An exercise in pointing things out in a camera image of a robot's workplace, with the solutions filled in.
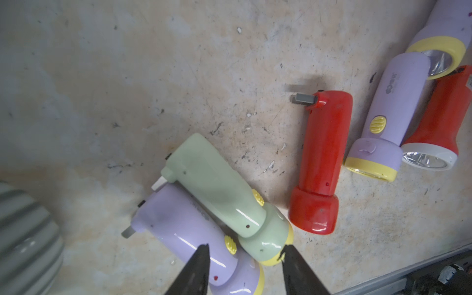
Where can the aluminium mounting rail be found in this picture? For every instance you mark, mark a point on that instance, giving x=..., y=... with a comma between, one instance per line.
x=446, y=274

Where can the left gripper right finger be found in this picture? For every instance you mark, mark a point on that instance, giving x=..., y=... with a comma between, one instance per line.
x=299, y=278

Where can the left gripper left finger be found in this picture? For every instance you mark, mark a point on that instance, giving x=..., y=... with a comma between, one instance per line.
x=193, y=279

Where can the purple flashlight middle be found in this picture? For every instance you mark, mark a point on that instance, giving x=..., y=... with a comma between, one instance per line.
x=377, y=154

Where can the purple flashlight upper right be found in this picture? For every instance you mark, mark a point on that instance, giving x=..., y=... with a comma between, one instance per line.
x=445, y=37

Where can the red flashlight white rim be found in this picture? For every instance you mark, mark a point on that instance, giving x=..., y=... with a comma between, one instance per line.
x=433, y=145

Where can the red flashlight all red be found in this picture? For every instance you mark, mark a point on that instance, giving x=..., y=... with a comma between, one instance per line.
x=314, y=206

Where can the purple flashlight left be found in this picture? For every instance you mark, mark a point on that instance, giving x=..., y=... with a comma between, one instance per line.
x=175, y=218

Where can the purple flashlight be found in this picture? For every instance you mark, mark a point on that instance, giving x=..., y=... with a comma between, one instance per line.
x=445, y=37
x=377, y=154
x=175, y=218

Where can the green flashlight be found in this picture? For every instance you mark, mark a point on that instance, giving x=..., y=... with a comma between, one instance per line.
x=262, y=230

